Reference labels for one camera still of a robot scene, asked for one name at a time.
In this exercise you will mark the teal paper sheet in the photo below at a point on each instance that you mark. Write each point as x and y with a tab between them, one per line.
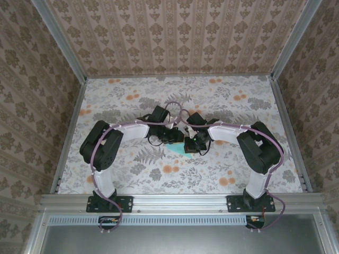
180	150

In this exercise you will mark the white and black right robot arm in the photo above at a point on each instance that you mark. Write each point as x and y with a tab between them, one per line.
222	132

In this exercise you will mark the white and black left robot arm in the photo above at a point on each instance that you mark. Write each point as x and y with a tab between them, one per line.
132	133

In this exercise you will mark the floral table mat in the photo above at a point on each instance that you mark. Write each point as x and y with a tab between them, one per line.
159	180

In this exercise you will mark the small circuit board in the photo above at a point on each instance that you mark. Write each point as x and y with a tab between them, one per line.
108	220
255	219

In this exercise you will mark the grey metal panel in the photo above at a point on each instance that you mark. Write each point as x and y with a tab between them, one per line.
180	240

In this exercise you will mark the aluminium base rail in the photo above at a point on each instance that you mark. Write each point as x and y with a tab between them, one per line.
180	202

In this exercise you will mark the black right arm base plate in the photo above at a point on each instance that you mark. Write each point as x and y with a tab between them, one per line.
234	203

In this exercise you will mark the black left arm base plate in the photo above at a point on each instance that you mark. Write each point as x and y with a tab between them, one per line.
127	203

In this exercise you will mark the aluminium table side rail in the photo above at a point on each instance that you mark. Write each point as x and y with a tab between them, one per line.
76	105
282	105

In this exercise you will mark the aluminium corner post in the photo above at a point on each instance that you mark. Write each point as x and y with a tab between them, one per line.
294	39
61	39

